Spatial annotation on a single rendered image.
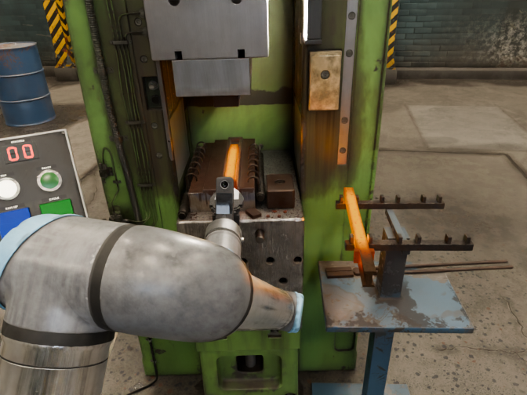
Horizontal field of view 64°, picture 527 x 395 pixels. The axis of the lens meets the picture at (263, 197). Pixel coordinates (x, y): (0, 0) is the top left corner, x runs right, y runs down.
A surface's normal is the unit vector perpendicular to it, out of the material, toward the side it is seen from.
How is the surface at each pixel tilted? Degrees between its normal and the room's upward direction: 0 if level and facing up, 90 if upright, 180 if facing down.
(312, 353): 90
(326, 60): 90
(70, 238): 18
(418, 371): 0
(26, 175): 60
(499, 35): 92
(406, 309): 0
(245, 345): 90
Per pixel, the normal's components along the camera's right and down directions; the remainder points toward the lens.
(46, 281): -0.15, -0.04
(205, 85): 0.01, 0.47
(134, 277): 0.15, -0.19
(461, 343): -0.03, -0.88
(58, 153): 0.36, -0.07
